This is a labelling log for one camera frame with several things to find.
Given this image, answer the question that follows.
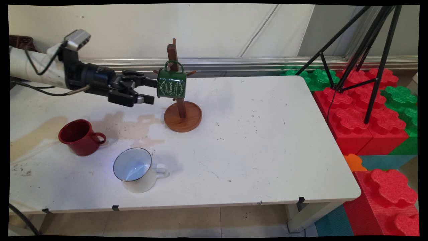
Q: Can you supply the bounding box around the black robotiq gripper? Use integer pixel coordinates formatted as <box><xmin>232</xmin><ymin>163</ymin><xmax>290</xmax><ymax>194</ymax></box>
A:
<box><xmin>80</xmin><ymin>64</ymin><xmax>158</xmax><ymax>108</ymax></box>

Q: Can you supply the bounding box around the green enamel mug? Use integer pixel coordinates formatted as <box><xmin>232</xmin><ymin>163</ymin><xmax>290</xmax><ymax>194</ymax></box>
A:
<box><xmin>156</xmin><ymin>60</ymin><xmax>187</xmax><ymax>100</ymax></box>

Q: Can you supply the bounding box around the red ceramic mug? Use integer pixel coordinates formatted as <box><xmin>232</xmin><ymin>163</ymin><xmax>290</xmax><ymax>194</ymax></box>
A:
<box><xmin>58</xmin><ymin>119</ymin><xmax>107</xmax><ymax>157</ymax></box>

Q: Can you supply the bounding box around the brown wooden mug tree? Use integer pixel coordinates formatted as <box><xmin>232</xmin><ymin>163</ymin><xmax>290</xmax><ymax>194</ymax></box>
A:
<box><xmin>153</xmin><ymin>38</ymin><xmax>203</xmax><ymax>133</ymax></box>

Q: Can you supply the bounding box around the white enamel mug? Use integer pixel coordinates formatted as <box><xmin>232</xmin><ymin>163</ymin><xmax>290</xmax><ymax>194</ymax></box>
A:
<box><xmin>113</xmin><ymin>147</ymin><xmax>168</xmax><ymax>194</ymax></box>

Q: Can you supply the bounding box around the dark brown basket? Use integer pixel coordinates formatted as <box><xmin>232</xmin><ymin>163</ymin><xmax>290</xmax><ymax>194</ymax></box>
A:
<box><xmin>9</xmin><ymin>35</ymin><xmax>35</xmax><ymax>51</ymax></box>

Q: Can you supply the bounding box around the green foam block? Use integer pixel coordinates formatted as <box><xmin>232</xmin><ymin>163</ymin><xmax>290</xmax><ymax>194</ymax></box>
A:
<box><xmin>381</xmin><ymin>85</ymin><xmax>418</xmax><ymax>156</ymax></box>
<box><xmin>280</xmin><ymin>68</ymin><xmax>340</xmax><ymax>92</ymax></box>

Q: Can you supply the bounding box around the white table leg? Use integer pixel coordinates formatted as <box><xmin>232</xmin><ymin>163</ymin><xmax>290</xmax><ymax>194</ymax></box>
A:
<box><xmin>285</xmin><ymin>200</ymin><xmax>345</xmax><ymax>234</ymax></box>

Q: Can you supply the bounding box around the orange foam piece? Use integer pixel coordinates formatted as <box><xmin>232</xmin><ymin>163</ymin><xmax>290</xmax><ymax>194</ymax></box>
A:
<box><xmin>343</xmin><ymin>153</ymin><xmax>368</xmax><ymax>173</ymax></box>

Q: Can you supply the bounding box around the teal foam mat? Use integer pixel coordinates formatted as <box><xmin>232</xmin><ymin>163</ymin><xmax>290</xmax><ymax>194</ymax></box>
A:
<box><xmin>314</xmin><ymin>204</ymin><xmax>355</xmax><ymax>237</ymax></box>
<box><xmin>359</xmin><ymin>154</ymin><xmax>418</xmax><ymax>171</ymax></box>

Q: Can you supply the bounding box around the black tripod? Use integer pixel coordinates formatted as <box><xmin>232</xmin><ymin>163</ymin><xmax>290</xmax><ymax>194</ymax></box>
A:
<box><xmin>294</xmin><ymin>5</ymin><xmax>403</xmax><ymax>125</ymax></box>

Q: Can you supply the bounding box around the large red foam block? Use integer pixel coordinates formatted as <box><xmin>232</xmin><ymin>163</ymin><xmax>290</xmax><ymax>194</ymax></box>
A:
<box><xmin>343</xmin><ymin>169</ymin><xmax>420</xmax><ymax>237</ymax></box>

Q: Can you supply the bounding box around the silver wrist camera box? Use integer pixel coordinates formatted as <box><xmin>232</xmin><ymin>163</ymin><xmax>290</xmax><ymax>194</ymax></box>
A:
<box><xmin>63</xmin><ymin>29</ymin><xmax>92</xmax><ymax>52</ymax></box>

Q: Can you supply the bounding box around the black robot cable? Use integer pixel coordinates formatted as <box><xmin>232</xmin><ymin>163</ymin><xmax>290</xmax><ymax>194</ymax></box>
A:
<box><xmin>10</xmin><ymin>80</ymin><xmax>91</xmax><ymax>98</ymax></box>

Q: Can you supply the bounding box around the aluminium rail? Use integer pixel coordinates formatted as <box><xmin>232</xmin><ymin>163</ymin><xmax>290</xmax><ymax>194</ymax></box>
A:
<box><xmin>79</xmin><ymin>56</ymin><xmax>418</xmax><ymax>75</ymax></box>

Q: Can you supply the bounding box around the white wall cable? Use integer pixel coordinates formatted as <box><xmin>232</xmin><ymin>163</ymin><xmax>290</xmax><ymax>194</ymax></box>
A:
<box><xmin>238</xmin><ymin>4</ymin><xmax>280</xmax><ymax>58</ymax></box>

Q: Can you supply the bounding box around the black floor cable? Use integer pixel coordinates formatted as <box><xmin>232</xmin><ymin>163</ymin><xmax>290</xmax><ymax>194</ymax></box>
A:
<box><xmin>9</xmin><ymin>202</ymin><xmax>41</xmax><ymax>236</ymax></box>

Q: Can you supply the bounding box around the thin black tripod cable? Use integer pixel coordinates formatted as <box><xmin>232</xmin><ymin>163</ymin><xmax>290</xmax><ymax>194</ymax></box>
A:
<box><xmin>326</xmin><ymin>88</ymin><xmax>339</xmax><ymax>125</ymax></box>

